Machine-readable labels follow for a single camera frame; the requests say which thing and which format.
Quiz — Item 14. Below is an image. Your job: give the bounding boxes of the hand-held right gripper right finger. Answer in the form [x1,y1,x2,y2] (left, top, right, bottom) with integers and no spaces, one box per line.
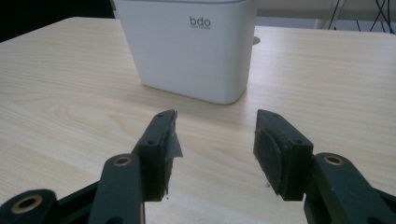
[253,109,314,201]

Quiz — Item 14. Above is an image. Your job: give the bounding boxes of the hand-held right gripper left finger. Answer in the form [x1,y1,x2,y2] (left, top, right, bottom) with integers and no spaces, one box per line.
[132,109,184,203]

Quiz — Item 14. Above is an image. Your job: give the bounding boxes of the bundle of black cables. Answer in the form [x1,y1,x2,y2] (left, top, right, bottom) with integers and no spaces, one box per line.
[327,0,396,34]

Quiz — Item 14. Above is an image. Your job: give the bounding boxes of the white plastic container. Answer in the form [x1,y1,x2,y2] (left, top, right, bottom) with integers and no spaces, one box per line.
[112,0,258,105]

